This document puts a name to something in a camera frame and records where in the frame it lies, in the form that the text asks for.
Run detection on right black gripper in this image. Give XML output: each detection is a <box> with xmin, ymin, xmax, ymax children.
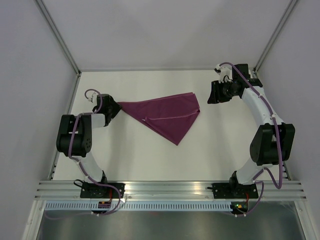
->
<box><xmin>207</xmin><ymin>79</ymin><xmax>238</xmax><ymax>104</ymax></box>

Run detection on purple satin napkin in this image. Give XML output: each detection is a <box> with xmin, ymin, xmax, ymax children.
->
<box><xmin>119</xmin><ymin>92</ymin><xmax>200</xmax><ymax>146</ymax></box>

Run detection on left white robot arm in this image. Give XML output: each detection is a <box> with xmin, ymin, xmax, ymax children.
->
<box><xmin>56</xmin><ymin>94</ymin><xmax>122</xmax><ymax>198</ymax></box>

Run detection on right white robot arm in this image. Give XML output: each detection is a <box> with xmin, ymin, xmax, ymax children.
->
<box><xmin>207</xmin><ymin>62</ymin><xmax>296</xmax><ymax>198</ymax></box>

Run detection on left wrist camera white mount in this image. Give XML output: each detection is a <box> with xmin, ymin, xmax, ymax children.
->
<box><xmin>85</xmin><ymin>91</ymin><xmax>99</xmax><ymax>103</ymax></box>

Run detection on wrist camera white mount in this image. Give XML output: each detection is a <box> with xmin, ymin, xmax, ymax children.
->
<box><xmin>214</xmin><ymin>64</ymin><xmax>232</xmax><ymax>84</ymax></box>
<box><xmin>85</xmin><ymin>91</ymin><xmax>99</xmax><ymax>103</ymax></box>

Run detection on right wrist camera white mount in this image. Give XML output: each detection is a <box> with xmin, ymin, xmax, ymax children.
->
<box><xmin>214</xmin><ymin>64</ymin><xmax>232</xmax><ymax>84</ymax></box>

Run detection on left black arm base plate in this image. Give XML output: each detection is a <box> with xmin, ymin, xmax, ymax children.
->
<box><xmin>80</xmin><ymin>182</ymin><xmax>125</xmax><ymax>199</ymax></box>

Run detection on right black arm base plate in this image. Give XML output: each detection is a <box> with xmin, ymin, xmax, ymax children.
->
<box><xmin>207</xmin><ymin>182</ymin><xmax>259</xmax><ymax>199</ymax></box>

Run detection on aluminium front rail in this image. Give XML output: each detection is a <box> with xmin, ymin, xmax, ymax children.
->
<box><xmin>33</xmin><ymin>180</ymin><xmax>307</xmax><ymax>202</ymax></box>

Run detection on white slotted cable duct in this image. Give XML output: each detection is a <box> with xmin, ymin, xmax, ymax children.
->
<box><xmin>44</xmin><ymin>200</ymin><xmax>248</xmax><ymax>212</ymax></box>

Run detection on right aluminium frame post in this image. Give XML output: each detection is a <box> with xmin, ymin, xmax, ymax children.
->
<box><xmin>253</xmin><ymin>0</ymin><xmax>300</xmax><ymax>73</ymax></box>

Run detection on aluminium frame post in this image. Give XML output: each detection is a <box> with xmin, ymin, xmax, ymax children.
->
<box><xmin>34</xmin><ymin>0</ymin><xmax>81</xmax><ymax>76</ymax></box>
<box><xmin>253</xmin><ymin>0</ymin><xmax>300</xmax><ymax>73</ymax></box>

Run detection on left aluminium frame post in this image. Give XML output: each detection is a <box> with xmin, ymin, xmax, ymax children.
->
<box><xmin>34</xmin><ymin>0</ymin><xmax>81</xmax><ymax>76</ymax></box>

